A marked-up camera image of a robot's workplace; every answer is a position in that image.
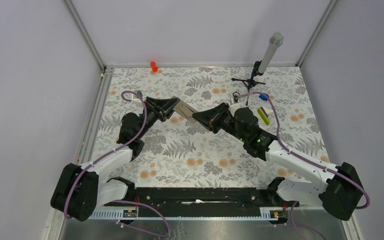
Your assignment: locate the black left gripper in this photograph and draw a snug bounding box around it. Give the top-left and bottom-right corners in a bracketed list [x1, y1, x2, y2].
[136, 96, 181, 139]

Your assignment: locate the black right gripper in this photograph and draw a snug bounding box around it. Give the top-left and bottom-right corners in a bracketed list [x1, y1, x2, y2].
[192, 102, 248, 143]

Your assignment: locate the white remote control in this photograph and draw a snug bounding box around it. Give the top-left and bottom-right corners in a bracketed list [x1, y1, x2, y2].
[173, 100, 198, 123]

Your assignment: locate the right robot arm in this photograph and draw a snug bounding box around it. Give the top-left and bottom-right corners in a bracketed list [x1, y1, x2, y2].
[192, 103, 364, 221]

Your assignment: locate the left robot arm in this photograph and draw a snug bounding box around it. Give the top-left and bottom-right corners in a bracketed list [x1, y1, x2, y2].
[50, 93, 180, 221]

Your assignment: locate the red plastic block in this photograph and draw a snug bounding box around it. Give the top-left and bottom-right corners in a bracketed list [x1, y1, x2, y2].
[150, 61, 159, 73]

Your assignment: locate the floral patterned table mat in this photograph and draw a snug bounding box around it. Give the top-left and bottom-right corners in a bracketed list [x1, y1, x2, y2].
[92, 66, 329, 188]

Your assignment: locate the black microphone tripod stand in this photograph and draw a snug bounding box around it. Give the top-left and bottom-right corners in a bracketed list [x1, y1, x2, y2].
[231, 60, 266, 93]

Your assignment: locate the blue plastic cap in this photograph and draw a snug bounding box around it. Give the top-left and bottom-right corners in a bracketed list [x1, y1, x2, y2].
[258, 93, 270, 101]

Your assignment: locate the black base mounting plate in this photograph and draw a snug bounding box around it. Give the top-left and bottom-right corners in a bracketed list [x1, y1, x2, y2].
[103, 186, 301, 219]

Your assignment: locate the grey microphone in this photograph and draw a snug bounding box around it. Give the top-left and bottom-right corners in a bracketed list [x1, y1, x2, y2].
[257, 32, 284, 76]

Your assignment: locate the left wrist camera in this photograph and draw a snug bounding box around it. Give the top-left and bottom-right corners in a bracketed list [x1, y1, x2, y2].
[130, 90, 143, 108]

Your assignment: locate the aluminium frame rail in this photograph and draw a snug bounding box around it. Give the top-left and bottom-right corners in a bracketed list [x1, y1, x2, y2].
[47, 0, 115, 240]

